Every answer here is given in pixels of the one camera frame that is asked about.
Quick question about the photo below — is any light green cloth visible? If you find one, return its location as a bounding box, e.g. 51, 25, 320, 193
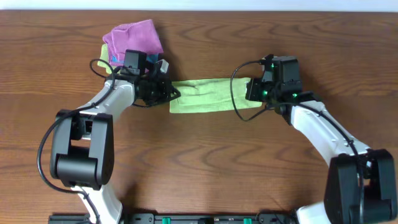
97, 44, 111, 74
169, 78, 262, 114

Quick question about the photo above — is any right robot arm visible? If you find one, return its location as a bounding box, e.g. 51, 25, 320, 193
246, 55, 397, 224

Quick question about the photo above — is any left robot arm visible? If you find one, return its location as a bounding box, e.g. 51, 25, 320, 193
46, 50, 181, 223

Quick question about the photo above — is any blue folded cloth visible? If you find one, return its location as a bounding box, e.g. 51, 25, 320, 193
111, 54, 160, 64

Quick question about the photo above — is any purple folded cloth on top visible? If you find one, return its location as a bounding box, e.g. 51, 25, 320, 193
103, 19, 164, 66

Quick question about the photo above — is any light green folded cloth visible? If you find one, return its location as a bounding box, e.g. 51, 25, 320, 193
97, 44, 111, 74

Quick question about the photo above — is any left black cable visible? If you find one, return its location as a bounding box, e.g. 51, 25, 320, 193
36, 58, 153, 224

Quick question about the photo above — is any black cable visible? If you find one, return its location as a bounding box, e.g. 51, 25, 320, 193
36, 58, 153, 224
229, 59, 366, 224

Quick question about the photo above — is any right black cable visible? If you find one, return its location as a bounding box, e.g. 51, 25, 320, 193
229, 59, 366, 224

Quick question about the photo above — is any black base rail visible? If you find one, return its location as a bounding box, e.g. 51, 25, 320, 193
48, 212, 299, 224

